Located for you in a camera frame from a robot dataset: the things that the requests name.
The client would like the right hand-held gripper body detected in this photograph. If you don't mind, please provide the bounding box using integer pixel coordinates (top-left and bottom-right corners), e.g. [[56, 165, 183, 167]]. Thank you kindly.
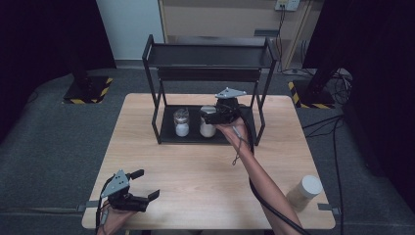
[[208, 86, 248, 125]]

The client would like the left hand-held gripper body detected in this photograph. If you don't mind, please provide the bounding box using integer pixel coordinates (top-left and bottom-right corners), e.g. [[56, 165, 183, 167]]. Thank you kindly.
[[101, 169, 150, 212]]

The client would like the white-capped glass bottle white powder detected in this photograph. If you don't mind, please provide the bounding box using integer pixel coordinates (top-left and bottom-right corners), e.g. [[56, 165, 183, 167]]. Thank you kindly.
[[199, 105, 218, 139]]

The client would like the glass jar with silver lid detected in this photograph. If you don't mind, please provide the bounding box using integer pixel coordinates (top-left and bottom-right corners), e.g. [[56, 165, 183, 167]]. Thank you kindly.
[[172, 107, 191, 138]]

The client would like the black metal shelf rack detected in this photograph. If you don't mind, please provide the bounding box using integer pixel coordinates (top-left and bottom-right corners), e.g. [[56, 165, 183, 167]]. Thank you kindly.
[[141, 33, 278, 147]]

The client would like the white-capped glass bottle brown powder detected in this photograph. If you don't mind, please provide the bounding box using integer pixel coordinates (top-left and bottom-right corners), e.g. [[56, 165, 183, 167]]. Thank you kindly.
[[286, 174, 324, 212]]

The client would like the person's right hand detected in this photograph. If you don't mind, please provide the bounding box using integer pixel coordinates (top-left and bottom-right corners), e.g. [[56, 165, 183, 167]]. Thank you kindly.
[[214, 117, 254, 158]]

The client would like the person's left hand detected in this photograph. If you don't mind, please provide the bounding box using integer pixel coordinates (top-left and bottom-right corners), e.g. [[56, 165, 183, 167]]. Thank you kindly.
[[97, 207, 138, 235]]

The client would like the black stand with striped base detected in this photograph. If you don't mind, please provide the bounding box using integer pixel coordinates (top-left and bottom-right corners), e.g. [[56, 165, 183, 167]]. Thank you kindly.
[[288, 67, 339, 110], [62, 42, 114, 105]]

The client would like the beige wooden cabinet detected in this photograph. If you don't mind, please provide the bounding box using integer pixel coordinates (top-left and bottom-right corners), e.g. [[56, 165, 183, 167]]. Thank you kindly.
[[159, 0, 314, 71]]

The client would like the black curtain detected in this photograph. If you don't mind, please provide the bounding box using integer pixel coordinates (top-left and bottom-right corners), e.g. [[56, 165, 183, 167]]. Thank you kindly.
[[0, 0, 117, 143], [302, 0, 415, 205]]

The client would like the black gripper cable bundle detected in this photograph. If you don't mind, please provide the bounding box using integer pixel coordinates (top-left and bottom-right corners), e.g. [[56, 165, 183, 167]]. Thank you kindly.
[[95, 177, 115, 235]]

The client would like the thin grey wrist strap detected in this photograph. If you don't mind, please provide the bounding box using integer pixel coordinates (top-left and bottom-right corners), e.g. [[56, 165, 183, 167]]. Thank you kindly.
[[231, 125, 246, 166]]

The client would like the grey table bracket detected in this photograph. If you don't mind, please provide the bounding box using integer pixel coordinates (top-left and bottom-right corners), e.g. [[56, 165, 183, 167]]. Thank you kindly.
[[75, 200, 100, 212], [317, 202, 343, 216]]

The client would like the black wall outlet cable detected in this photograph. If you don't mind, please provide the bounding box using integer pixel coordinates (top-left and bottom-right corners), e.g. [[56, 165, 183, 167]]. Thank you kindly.
[[275, 6, 304, 74]]

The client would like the thick black gripper cable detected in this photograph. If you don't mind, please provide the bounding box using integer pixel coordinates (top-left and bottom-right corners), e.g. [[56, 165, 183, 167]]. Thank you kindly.
[[238, 104, 312, 235]]

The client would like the tangled cable bundle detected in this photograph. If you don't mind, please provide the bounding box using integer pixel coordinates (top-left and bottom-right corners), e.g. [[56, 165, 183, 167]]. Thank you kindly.
[[331, 69, 354, 106]]

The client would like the black floor cable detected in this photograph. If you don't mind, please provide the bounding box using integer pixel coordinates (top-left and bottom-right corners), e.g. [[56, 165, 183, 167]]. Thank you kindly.
[[301, 114, 346, 235]]

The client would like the white wall outlet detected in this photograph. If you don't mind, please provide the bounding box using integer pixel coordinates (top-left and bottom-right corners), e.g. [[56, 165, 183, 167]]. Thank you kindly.
[[275, 0, 300, 12]]

